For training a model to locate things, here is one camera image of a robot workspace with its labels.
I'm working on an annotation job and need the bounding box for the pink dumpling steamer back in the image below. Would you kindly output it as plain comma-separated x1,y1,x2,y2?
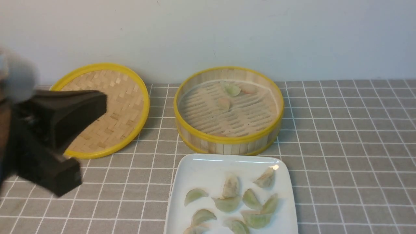
240,84,258,95

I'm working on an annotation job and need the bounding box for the pink dumpling steamer centre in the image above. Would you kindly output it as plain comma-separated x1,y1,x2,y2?
217,98,231,111

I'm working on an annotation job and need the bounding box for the bamboo steamer basket yellow rim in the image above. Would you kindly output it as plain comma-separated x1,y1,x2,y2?
174,66,285,155

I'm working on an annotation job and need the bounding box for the dumpling plate upper right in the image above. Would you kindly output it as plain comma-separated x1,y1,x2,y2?
253,167,276,189

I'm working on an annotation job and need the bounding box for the dumpling plate upper centre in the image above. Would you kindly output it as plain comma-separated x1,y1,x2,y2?
222,174,240,198

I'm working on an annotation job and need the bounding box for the bamboo steamer lid yellow rim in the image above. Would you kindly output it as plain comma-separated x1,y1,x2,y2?
50,63,150,159

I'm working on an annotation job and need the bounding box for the white rectangular plate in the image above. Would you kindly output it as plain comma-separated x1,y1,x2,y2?
164,154,299,234

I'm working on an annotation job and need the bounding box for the green dumpling plate bottom centre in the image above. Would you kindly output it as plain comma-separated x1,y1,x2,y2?
223,219,251,234

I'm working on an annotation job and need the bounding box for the green dumpling plate lower right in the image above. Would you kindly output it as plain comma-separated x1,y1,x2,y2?
240,211,273,229

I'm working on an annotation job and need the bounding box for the pink dumpling steamer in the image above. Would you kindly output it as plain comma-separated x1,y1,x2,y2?
217,98,231,111
240,84,258,95

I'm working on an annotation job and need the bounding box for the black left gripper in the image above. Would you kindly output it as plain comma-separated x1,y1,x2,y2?
0,89,107,197

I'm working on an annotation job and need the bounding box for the grey checked tablecloth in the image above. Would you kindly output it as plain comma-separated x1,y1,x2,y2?
0,80,416,234

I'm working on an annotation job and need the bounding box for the green dumpling steamer top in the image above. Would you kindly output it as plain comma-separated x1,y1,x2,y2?
221,82,241,97

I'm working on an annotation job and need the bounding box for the dumpling plate bottom left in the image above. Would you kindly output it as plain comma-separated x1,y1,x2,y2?
183,225,210,234

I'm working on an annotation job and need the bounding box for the green dumpling plate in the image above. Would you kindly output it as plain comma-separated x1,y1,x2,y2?
260,193,279,214
223,219,251,234
191,209,217,226
240,211,273,229
212,196,241,213

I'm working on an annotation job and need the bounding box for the green dumpling plate lower left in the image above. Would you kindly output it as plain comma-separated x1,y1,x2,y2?
191,209,217,226

